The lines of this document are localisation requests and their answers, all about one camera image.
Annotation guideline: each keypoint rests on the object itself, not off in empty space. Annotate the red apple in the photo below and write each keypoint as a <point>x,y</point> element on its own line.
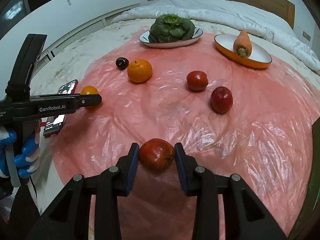
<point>197,81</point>
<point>156,155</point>
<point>221,100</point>

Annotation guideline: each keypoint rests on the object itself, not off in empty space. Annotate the blue white gloved hand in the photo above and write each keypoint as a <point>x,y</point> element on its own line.
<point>28,161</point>

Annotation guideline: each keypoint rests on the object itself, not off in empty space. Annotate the orange beside plum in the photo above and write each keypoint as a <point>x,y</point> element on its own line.
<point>139,71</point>

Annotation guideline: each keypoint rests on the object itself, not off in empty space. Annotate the orange oval dish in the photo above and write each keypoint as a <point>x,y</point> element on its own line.
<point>259,58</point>

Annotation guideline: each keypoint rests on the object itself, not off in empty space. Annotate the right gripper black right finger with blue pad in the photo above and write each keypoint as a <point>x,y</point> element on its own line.
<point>197,181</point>

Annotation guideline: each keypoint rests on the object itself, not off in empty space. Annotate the white duvet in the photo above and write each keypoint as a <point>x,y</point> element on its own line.
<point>237,15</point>

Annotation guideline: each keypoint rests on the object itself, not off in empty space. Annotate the pink plastic sheet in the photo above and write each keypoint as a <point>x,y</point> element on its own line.
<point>265,137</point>

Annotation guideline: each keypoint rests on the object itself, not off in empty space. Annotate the smartphone red case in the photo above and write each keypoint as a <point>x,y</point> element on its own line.
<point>54,124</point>

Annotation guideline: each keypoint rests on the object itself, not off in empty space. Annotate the small orange near phone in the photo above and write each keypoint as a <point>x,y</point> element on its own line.
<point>89,90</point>

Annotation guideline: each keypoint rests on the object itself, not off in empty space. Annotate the white oval plate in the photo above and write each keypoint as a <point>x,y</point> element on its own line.
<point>144,39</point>

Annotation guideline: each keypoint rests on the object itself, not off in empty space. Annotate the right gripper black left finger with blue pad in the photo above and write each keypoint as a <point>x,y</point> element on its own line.
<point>116,181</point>

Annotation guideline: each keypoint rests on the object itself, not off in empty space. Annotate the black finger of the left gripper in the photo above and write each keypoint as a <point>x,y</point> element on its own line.
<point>88,100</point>

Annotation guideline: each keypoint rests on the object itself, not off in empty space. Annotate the orange carrot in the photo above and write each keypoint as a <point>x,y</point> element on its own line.
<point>242,45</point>

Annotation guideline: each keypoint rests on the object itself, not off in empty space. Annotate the dark plum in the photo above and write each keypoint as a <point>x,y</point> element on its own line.
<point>122,63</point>

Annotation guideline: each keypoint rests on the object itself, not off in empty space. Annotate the green leafy vegetable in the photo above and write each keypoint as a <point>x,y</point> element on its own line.
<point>167,28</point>

